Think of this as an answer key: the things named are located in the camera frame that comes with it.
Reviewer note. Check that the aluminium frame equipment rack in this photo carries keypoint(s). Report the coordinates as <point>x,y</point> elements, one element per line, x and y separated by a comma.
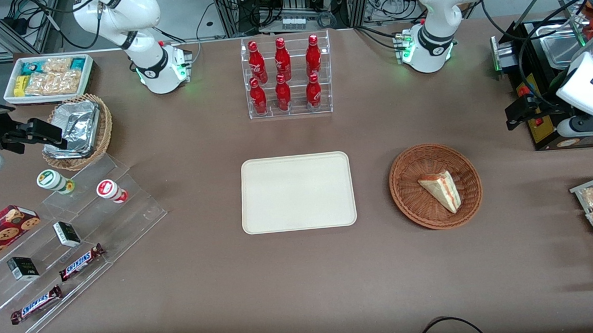
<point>294,4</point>

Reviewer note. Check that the red lid yoghurt cup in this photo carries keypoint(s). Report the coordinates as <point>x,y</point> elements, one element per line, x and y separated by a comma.
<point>108,189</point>

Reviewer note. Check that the brown wicker basket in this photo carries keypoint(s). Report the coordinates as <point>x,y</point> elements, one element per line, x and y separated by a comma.
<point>413,201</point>

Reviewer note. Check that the yellow snack packet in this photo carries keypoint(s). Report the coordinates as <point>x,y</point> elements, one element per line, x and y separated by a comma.
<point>20,86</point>

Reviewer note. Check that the clear cracker bag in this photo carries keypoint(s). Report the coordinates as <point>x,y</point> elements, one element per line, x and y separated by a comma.
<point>68,82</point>
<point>57,65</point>
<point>40,84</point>

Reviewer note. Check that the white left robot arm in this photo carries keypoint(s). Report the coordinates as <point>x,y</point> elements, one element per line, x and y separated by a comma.
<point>433,43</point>

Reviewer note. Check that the light wicker basket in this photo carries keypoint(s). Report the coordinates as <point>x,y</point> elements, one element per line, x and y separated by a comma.
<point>104,127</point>

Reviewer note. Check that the black food warmer appliance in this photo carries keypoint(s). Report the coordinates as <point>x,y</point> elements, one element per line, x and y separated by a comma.
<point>540,131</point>

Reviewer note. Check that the clear acrylic stepped stand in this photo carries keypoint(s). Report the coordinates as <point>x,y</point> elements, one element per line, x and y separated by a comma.
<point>128,219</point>

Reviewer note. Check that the teal snack packet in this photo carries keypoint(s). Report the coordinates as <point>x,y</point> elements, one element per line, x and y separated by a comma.
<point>78,64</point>
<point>31,68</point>

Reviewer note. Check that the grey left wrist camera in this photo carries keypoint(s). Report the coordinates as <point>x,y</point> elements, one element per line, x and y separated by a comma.
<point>582,126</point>

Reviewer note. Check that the red cookie box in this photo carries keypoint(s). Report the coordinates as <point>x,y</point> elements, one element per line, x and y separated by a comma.
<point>4,230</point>

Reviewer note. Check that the aluminium foil container stack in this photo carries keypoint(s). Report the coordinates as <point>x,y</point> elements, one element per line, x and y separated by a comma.
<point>79,123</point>

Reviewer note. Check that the clear acrylic bottle rack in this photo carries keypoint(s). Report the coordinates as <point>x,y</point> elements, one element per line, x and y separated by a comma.
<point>298,86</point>

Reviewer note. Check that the cream plastic tray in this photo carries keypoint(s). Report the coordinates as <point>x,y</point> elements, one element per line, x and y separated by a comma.
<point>297,192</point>

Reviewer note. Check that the green lid yoghurt cup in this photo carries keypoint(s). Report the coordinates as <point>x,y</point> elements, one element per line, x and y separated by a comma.
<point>52,179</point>

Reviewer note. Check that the white rectangular snack tray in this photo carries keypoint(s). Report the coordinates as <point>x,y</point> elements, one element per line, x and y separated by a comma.
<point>88,78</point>

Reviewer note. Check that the triangle sandwich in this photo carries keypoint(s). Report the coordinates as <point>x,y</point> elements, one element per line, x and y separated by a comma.
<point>442,190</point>

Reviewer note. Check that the red cola bottle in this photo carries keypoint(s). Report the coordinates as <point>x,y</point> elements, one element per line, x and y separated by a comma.
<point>313,93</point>
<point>282,61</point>
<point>283,96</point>
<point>313,56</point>
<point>257,63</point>
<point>258,99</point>

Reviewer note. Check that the small black box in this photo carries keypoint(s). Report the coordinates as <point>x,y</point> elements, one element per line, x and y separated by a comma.
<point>67,234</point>
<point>23,268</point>

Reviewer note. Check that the Snickers bar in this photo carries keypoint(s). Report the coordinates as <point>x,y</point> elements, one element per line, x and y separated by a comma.
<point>36,304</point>
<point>80,262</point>

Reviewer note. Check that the stainless steel pan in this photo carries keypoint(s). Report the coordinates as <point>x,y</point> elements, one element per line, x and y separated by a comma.
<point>561,50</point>

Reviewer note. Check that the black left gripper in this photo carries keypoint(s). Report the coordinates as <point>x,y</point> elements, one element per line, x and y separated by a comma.
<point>540,102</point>

